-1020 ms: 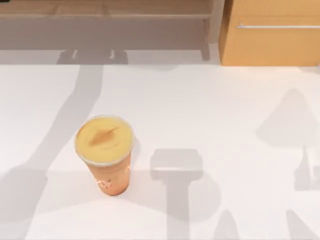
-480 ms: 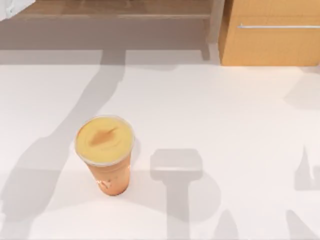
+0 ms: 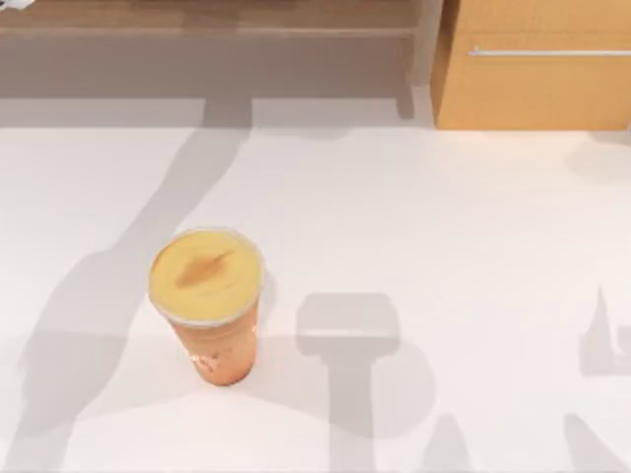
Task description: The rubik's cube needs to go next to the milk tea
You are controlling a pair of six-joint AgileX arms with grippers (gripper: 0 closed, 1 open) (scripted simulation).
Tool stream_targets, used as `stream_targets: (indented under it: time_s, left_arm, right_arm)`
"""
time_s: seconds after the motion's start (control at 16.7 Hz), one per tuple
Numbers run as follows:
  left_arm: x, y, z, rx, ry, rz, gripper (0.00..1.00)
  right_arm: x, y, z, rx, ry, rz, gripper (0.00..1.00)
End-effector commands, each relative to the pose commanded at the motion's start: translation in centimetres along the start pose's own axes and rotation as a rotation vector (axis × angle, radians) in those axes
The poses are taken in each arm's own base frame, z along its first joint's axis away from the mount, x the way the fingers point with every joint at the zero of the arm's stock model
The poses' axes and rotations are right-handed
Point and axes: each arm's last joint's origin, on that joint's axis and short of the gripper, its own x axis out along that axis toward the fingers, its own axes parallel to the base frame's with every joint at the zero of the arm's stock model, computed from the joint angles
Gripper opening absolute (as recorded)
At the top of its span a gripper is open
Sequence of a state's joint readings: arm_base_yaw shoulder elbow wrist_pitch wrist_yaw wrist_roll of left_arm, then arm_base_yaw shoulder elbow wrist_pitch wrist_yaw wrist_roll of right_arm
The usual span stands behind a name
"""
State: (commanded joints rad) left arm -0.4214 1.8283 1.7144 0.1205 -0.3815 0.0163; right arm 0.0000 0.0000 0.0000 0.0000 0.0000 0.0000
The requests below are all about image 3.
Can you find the wooden drawer front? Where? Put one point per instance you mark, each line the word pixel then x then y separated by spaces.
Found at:
pixel 537 88

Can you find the open wooden shelf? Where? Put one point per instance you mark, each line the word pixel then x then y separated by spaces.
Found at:
pixel 207 29

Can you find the wooden cupboard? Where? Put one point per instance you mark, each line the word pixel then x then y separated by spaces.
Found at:
pixel 532 20

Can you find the white object on shelf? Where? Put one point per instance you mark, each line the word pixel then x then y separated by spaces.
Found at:
pixel 15 4

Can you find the orange drink cup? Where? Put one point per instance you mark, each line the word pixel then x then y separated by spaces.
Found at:
pixel 207 281

